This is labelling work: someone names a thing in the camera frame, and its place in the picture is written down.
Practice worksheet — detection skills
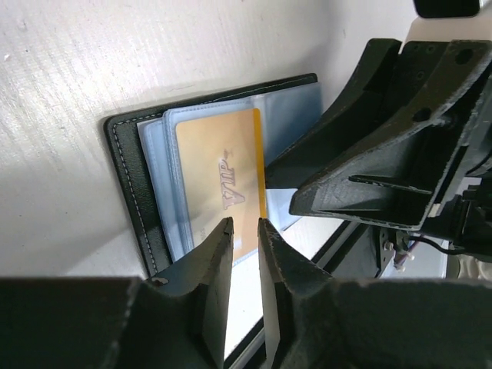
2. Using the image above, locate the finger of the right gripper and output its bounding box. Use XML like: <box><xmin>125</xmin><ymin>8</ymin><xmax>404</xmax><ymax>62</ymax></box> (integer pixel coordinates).
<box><xmin>265</xmin><ymin>38</ymin><xmax>401</xmax><ymax>189</ymax></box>

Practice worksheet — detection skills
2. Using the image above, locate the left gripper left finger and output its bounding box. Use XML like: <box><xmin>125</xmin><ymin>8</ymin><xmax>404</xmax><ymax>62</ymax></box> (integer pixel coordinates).
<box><xmin>1</xmin><ymin>218</ymin><xmax>234</xmax><ymax>368</ymax></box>

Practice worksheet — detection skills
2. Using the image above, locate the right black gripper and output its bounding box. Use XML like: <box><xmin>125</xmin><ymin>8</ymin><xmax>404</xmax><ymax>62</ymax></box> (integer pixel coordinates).
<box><xmin>288</xmin><ymin>1</ymin><xmax>491</xmax><ymax>261</ymax></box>

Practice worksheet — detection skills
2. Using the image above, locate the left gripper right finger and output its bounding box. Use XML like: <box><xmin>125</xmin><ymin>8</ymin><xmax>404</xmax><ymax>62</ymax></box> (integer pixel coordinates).
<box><xmin>258</xmin><ymin>218</ymin><xmax>491</xmax><ymax>368</ymax></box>

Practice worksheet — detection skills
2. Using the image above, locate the gold VIP card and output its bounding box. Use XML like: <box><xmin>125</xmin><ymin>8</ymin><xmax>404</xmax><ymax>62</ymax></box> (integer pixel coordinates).
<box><xmin>176</xmin><ymin>108</ymin><xmax>267</xmax><ymax>262</ymax></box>

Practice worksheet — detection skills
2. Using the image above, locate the black card holder wallet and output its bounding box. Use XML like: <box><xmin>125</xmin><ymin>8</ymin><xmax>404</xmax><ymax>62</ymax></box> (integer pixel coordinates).
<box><xmin>103</xmin><ymin>73</ymin><xmax>317</xmax><ymax>277</ymax></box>

